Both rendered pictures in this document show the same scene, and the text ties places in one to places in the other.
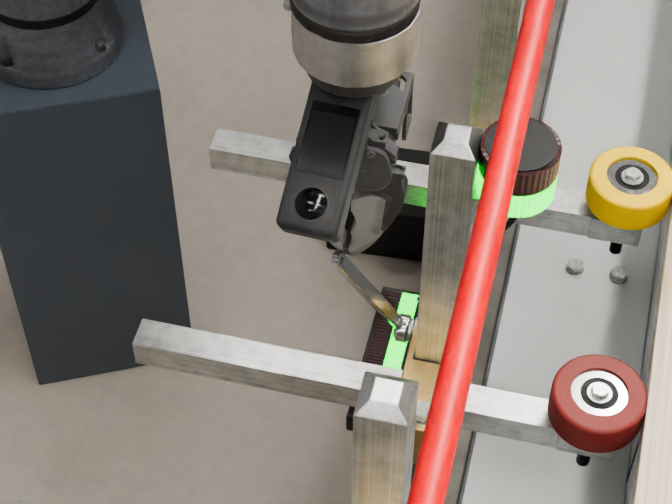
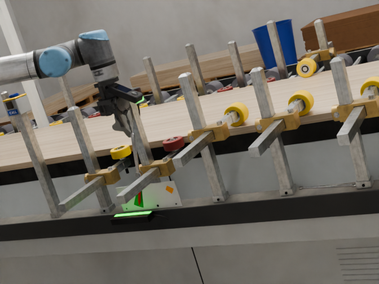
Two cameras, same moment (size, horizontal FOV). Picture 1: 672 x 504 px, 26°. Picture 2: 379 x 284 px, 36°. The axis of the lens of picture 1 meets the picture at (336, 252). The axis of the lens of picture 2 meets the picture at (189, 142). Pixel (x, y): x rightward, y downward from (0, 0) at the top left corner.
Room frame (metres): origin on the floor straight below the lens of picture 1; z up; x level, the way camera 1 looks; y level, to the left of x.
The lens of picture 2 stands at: (0.00, 1.84, 1.41)
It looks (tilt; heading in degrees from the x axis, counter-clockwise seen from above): 14 degrees down; 287
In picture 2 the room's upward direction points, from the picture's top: 17 degrees counter-clockwise
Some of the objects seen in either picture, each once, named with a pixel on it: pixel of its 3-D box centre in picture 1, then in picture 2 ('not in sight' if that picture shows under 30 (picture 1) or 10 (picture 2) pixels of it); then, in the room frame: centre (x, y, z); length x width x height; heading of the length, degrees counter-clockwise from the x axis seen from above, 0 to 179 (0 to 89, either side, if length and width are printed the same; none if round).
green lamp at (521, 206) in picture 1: (516, 178); not in sight; (0.74, -0.14, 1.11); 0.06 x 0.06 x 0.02
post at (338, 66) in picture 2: not in sight; (353, 134); (0.02, 0.09, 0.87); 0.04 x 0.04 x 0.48; 76
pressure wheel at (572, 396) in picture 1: (591, 425); (176, 152); (0.68, -0.22, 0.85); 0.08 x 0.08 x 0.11
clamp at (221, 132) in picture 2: not in sight; (208, 133); (0.48, -0.03, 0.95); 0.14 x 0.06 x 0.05; 166
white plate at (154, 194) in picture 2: not in sight; (148, 196); (0.78, -0.07, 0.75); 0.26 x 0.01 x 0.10; 166
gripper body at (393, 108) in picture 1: (356, 102); (111, 96); (0.77, -0.02, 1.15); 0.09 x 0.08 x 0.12; 166
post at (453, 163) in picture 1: (439, 324); (145, 155); (0.75, -0.09, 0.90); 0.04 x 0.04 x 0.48; 76
